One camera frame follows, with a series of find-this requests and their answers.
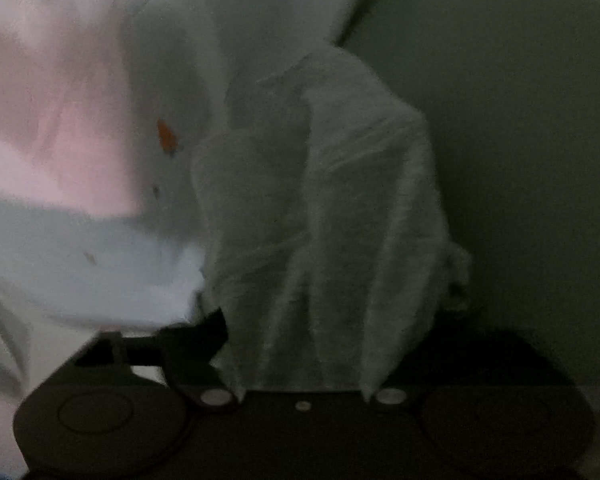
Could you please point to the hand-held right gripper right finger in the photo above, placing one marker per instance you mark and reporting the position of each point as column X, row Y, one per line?
column 395, row 396

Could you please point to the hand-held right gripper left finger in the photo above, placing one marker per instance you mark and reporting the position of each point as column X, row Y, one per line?
column 185, row 355

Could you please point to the white carrot-print sheet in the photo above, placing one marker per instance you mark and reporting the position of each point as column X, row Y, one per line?
column 180, row 35

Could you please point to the thin white ribbed garment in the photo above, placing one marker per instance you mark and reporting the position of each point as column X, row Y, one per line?
column 340, row 235

